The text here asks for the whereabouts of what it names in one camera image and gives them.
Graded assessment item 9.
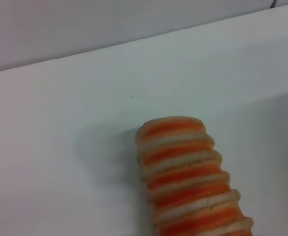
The orange and cream striped bread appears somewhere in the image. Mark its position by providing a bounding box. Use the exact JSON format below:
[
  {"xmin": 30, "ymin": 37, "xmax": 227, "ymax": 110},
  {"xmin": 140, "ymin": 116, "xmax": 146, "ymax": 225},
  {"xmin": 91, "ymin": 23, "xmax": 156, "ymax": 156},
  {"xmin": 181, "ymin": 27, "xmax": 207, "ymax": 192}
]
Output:
[{"xmin": 134, "ymin": 115, "xmax": 255, "ymax": 236}]

